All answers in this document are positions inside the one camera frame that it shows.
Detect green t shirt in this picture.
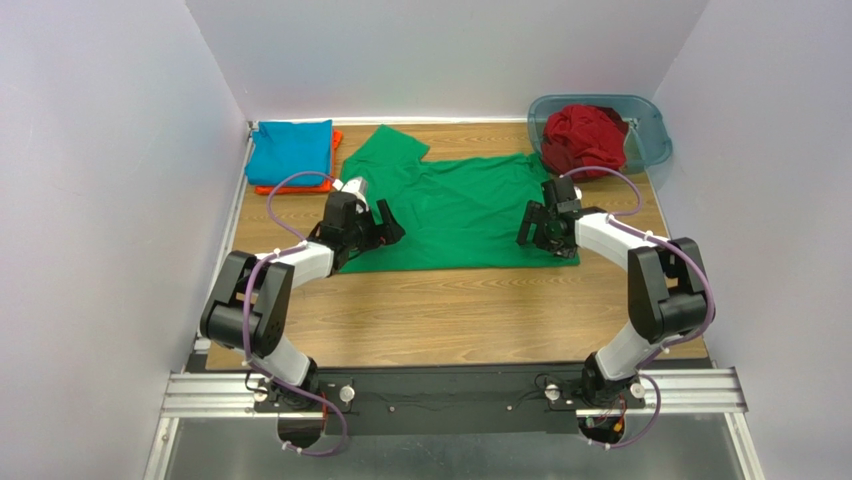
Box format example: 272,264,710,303
341,126,580,274

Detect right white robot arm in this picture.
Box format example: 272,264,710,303
516,177,715,406

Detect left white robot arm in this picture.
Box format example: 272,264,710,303
199,191,406,403

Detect red t shirt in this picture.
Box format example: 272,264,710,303
540,104,629,174

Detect orange folded t shirt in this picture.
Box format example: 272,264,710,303
254,129,344,196

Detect teal plastic basket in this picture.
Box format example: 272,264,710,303
527,94,673,181

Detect blue folded t shirt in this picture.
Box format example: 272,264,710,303
244,120,333,187

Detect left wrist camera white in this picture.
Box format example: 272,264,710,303
332,176,370,213

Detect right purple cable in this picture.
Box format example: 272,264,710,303
562,164,718,450

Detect purple cable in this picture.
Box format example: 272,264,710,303
562,164,718,450
240,170,351,458

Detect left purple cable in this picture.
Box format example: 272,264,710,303
240,170,351,458

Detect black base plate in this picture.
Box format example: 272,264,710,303
245,362,655,446

